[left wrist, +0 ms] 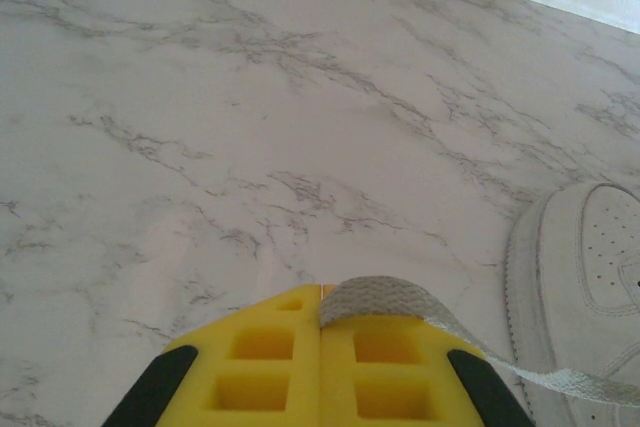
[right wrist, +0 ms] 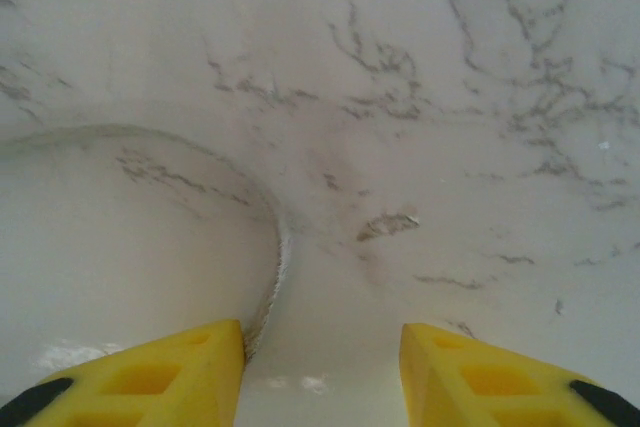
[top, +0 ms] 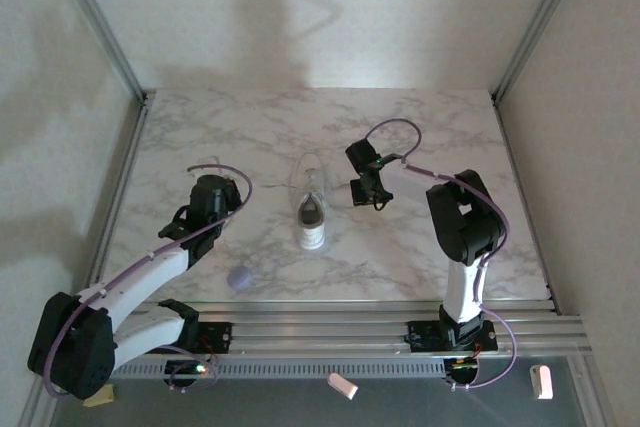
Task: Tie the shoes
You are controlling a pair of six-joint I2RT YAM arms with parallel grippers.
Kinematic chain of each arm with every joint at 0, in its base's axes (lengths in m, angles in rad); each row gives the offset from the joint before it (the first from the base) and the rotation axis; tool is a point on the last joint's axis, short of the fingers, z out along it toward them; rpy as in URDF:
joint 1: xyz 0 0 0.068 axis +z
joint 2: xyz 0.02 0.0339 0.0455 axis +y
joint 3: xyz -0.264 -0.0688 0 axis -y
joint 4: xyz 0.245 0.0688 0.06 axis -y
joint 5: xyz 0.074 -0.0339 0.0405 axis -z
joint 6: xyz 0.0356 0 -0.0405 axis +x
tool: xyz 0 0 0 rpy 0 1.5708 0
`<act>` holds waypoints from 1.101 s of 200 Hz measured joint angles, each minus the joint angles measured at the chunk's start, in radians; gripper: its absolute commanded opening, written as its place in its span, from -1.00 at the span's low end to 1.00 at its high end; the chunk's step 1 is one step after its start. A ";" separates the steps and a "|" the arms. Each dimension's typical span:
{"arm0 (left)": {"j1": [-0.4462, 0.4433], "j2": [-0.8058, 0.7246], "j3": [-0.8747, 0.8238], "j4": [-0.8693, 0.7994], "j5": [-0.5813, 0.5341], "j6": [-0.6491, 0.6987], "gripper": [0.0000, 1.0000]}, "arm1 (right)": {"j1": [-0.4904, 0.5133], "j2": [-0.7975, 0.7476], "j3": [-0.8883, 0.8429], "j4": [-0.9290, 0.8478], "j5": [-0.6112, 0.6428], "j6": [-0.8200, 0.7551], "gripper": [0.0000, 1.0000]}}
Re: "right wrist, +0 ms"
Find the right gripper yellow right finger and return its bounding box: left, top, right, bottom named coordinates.
left=399, top=322, right=640, bottom=427

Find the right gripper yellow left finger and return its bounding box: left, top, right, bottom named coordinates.
left=0, top=319, right=247, bottom=427

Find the white shoelace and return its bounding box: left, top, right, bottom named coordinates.
left=0, top=123, right=295, bottom=354

